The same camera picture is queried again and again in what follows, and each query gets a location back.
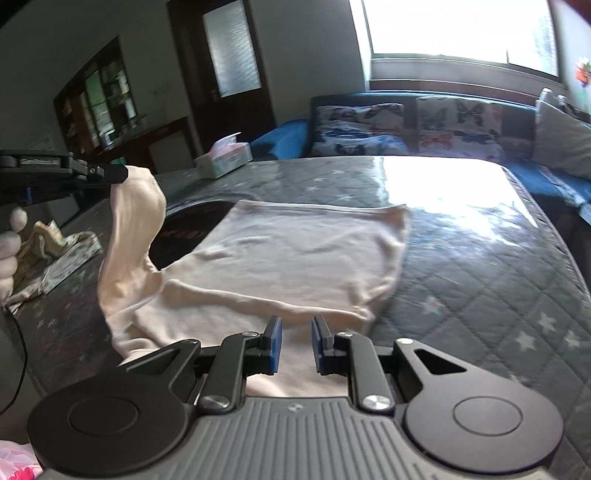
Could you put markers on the pale pink garment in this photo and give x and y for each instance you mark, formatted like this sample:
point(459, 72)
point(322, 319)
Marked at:
point(295, 258)

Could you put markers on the colourful wall decoration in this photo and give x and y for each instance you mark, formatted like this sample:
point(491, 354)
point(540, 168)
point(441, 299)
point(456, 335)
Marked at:
point(582, 74)

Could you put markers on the grey quilted star table cover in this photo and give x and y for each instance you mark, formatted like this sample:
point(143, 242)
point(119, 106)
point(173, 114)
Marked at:
point(471, 295)

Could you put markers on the person's left hand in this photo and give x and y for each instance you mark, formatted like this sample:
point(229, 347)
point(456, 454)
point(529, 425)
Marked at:
point(8, 249)

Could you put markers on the glass display cabinet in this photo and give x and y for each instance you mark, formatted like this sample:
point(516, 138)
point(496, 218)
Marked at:
point(99, 106)

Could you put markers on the window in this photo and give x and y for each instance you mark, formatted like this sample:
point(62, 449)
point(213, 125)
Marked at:
point(452, 27)

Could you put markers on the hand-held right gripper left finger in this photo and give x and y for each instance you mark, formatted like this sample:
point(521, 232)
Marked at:
point(276, 345)

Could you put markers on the grey cushion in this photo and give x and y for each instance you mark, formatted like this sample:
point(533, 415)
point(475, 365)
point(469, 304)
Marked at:
point(563, 138)

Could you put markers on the floral patterned cloth tissue holder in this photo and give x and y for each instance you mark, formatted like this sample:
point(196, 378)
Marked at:
point(60, 258)

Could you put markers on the white tissue box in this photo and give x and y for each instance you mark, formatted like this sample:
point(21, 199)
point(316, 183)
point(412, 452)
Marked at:
point(224, 159)

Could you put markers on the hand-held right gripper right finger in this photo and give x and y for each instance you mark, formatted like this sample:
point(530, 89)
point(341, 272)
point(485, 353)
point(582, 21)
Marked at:
point(318, 347)

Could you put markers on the pink floral cloth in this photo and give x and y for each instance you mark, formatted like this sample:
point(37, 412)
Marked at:
point(18, 464)

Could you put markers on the black round cooktop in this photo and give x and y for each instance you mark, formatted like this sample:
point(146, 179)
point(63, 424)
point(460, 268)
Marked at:
point(184, 230)

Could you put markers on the butterfly print pillow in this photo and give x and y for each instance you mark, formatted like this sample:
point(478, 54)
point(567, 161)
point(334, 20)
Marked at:
point(461, 129)
point(355, 131)

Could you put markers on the blue sofa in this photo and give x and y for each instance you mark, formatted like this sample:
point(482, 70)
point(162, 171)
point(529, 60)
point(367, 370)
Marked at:
point(286, 138)

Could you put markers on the dark wooden door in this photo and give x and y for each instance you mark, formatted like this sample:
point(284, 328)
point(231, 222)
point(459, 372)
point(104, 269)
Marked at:
point(217, 106)

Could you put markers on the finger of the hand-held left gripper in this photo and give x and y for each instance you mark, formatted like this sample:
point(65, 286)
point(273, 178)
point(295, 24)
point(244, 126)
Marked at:
point(108, 173)

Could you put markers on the dark wooden sideboard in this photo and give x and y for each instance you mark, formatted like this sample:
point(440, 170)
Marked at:
point(161, 145)

